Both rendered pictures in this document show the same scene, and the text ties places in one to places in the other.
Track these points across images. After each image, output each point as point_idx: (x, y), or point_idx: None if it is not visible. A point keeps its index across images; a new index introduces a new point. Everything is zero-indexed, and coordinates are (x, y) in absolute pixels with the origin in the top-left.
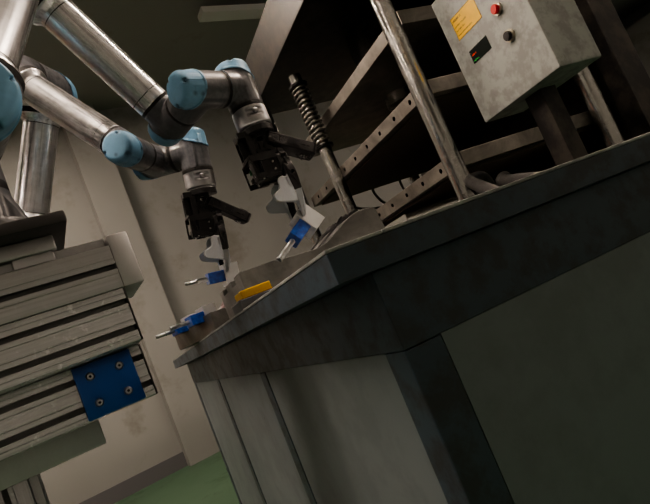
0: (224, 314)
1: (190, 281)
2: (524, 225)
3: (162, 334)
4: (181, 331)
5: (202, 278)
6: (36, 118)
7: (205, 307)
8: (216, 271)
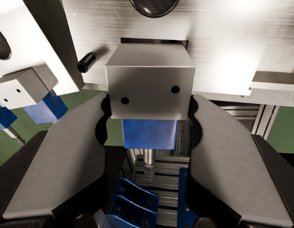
0: (70, 58)
1: (151, 172)
2: None
3: (19, 139)
4: (12, 114)
5: (154, 152)
6: None
7: (35, 95)
8: (177, 129)
